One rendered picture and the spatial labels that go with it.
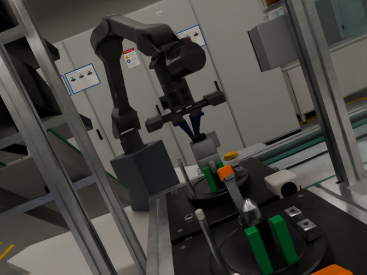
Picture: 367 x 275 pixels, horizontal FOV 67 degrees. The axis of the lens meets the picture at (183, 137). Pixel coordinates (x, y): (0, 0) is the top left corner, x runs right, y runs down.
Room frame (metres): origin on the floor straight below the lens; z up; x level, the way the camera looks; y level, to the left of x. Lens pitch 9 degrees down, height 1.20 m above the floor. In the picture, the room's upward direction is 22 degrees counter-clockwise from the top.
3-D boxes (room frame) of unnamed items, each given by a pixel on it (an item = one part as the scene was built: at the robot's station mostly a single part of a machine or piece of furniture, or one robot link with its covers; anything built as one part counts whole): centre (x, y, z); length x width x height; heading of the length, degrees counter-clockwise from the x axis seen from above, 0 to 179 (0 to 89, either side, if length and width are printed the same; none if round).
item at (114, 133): (0.96, 0.16, 1.15); 0.09 x 0.07 x 0.06; 121
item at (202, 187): (0.56, -0.03, 0.98); 0.14 x 0.14 x 0.02
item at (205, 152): (0.55, -0.03, 1.06); 0.08 x 0.04 x 0.07; 2
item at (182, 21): (3.81, -0.29, 1.12); 0.80 x 0.54 x 2.25; 91
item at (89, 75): (3.79, 0.58, 1.12); 0.94 x 0.54 x 2.25; 91
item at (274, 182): (0.46, -0.13, 0.97); 0.05 x 0.05 x 0.04; 2
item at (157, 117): (0.64, -0.03, 1.17); 0.19 x 0.06 x 0.08; 92
